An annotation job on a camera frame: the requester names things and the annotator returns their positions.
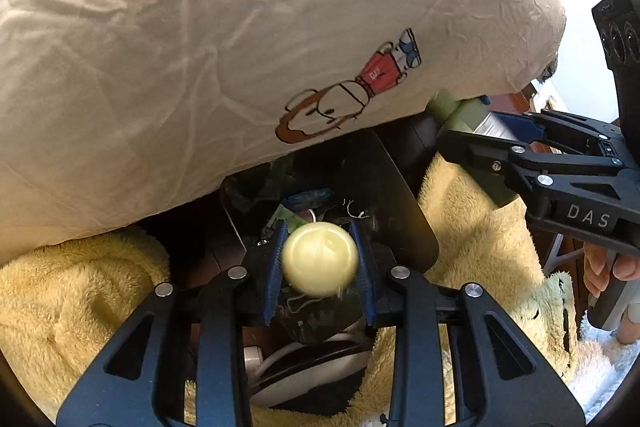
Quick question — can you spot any beige cartoon bed sheet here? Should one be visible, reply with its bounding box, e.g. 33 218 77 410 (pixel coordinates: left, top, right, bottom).
1 0 565 261

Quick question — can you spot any yellow white lotion bottle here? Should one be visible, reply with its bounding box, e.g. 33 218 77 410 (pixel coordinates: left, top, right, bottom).
281 221 359 298

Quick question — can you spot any yellow fluffy blanket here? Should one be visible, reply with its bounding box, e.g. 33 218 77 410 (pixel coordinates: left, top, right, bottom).
1 157 579 418

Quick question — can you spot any blue wet wipes pack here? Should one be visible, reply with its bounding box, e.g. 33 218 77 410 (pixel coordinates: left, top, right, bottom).
282 188 333 212

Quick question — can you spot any person's right hand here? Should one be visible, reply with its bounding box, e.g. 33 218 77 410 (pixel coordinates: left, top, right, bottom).
584 243 640 298

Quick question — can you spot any dark green bottle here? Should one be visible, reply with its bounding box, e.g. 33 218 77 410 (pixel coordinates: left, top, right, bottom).
425 90 524 209

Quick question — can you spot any white fluffy rug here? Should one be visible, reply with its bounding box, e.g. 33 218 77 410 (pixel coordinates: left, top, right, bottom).
567 314 639 423

